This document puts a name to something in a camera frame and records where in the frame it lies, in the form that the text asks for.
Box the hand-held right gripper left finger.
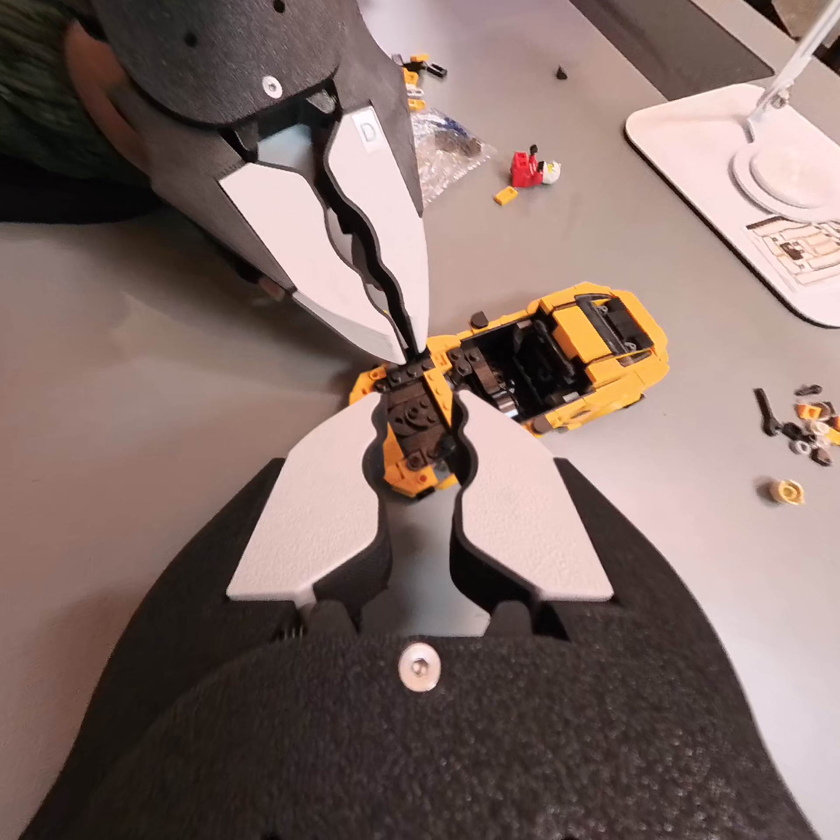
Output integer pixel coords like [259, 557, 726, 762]
[225, 391, 395, 602]

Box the pile of yellow black lego pieces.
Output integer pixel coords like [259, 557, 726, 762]
[392, 52, 448, 109]

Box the clear plastic parts bag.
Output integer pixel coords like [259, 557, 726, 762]
[410, 108, 497, 207]

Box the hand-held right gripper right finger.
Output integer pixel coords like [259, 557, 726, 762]
[451, 389, 616, 602]

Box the red lego minifigure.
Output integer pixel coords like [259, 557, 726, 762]
[509, 146, 565, 190]

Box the yellow lego car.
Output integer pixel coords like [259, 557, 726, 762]
[348, 282, 672, 503]

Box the white book stand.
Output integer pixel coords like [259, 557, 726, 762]
[623, 0, 840, 329]

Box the person's left forearm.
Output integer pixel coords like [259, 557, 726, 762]
[0, 0, 158, 198]

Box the cluster of small lego pieces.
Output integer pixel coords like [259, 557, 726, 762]
[781, 382, 840, 468]

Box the lego sticker sheet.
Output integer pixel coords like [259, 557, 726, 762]
[745, 215, 840, 291]

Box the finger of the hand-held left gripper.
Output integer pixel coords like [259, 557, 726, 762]
[218, 159, 409, 362]
[323, 107, 432, 358]

